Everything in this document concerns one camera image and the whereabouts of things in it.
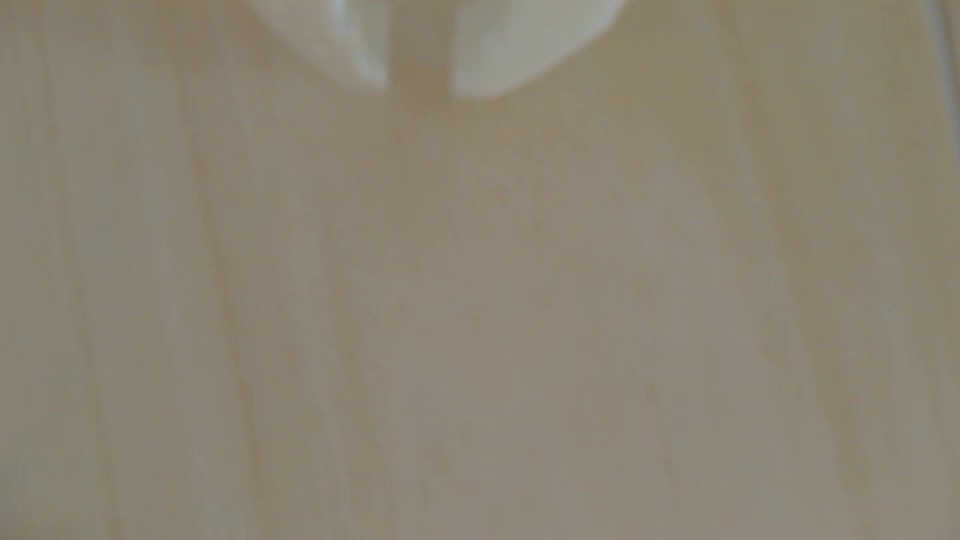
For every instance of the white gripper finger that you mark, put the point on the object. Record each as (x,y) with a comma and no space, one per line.
(330,37)
(517,45)

